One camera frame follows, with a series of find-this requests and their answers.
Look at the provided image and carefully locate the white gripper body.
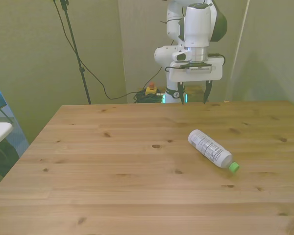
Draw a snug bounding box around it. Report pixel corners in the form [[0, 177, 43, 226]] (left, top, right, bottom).
[[168, 55, 223, 83]]

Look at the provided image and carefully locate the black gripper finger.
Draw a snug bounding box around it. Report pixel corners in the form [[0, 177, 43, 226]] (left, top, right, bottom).
[[202, 80, 213, 105], [177, 82, 185, 106]]

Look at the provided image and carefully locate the white bottle with green cap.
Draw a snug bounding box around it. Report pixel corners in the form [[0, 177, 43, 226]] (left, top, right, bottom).
[[187, 129, 241, 175]]

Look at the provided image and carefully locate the black tripod stand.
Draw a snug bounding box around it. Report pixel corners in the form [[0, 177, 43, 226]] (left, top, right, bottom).
[[52, 0, 93, 105]]

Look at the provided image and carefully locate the yellow emergency stop button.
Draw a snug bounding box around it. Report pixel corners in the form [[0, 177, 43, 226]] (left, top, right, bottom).
[[145, 82, 159, 96]]

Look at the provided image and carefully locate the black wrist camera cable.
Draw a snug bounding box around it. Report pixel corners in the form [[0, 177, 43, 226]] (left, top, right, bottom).
[[165, 53, 226, 73]]

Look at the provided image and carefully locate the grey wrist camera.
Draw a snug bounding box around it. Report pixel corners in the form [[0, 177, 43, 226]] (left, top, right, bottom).
[[178, 62, 214, 74]]

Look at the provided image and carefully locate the black coiled cable bundle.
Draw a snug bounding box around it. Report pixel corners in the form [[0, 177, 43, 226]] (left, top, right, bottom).
[[133, 90, 166, 104]]

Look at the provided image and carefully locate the long black cable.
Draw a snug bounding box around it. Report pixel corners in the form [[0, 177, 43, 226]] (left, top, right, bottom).
[[53, 0, 163, 100]]

